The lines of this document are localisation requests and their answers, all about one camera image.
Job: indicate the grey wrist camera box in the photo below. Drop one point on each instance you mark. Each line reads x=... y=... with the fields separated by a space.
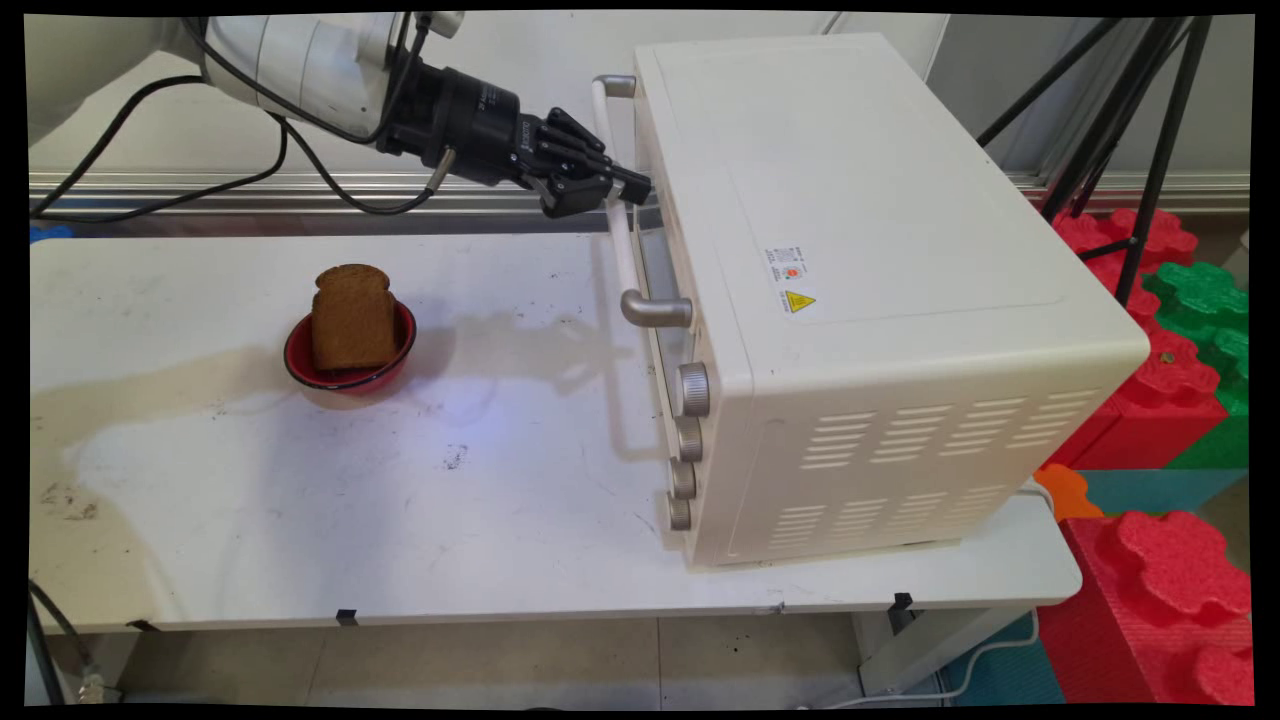
x=447 y=22

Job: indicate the aluminium rail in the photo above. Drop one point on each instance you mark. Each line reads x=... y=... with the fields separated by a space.
x=200 y=190

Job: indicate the teal foam block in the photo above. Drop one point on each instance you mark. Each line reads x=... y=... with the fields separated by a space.
x=1160 y=490

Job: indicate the large silver oven knob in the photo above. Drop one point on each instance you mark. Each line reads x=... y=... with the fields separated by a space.
x=694 y=390

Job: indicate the teal floor mat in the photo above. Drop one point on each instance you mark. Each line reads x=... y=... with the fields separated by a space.
x=1005 y=675

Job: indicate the red bowl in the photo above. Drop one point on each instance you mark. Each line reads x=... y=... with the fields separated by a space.
x=400 y=350

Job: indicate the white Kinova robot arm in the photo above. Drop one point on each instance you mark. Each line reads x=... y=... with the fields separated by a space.
x=290 y=60

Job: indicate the orange foam block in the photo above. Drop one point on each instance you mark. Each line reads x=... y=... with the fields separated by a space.
x=1070 y=495

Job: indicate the green foam block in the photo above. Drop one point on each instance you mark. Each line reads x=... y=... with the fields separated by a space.
x=1205 y=300

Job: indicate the black tripod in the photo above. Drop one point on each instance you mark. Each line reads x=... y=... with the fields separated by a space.
x=1165 y=140

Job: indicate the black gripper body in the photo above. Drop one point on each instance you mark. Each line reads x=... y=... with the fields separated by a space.
x=470 y=125

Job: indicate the large red foam block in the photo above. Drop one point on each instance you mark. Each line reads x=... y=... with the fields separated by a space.
x=1160 y=610

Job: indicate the brown bread slice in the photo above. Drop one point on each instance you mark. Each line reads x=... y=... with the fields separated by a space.
x=352 y=320

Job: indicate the yellow warning sticker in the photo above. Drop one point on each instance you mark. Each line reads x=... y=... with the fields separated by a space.
x=800 y=301

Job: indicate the cream toaster oven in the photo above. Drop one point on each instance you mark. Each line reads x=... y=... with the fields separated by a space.
x=880 y=300

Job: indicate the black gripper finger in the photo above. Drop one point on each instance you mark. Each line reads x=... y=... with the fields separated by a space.
x=578 y=140
x=585 y=190

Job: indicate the white table leg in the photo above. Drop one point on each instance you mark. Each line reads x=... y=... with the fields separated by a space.
x=930 y=645

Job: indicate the white label sticker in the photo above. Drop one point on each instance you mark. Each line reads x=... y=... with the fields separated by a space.
x=788 y=264

